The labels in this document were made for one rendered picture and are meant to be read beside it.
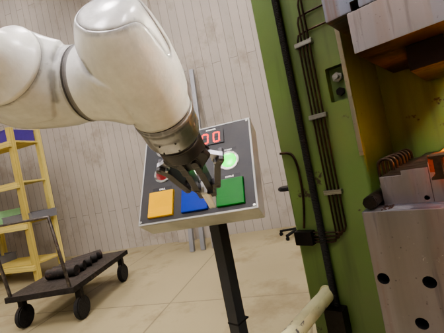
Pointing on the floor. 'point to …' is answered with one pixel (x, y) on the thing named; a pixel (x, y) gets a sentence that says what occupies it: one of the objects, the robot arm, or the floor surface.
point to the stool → (290, 228)
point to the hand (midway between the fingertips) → (208, 194)
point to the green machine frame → (364, 170)
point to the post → (228, 277)
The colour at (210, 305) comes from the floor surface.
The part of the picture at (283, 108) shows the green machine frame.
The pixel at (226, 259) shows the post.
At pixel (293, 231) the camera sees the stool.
